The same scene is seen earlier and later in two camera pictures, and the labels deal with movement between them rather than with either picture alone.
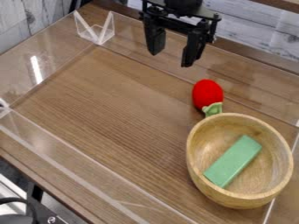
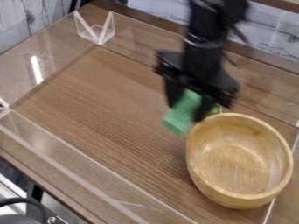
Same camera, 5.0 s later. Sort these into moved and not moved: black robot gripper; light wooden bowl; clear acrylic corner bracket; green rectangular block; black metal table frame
Moved: green rectangular block; black robot gripper
Not moved: light wooden bowl; clear acrylic corner bracket; black metal table frame
